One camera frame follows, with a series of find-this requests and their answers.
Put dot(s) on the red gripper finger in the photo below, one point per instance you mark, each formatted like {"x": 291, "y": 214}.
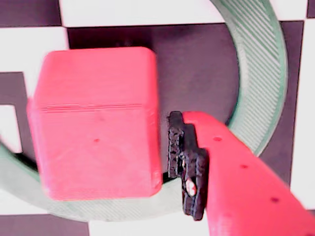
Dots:
{"x": 233, "y": 184}

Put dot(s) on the red cube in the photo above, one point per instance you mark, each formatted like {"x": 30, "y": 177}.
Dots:
{"x": 96, "y": 135}

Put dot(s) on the black white marker checkerboard mat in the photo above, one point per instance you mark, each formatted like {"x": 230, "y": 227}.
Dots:
{"x": 197, "y": 73}

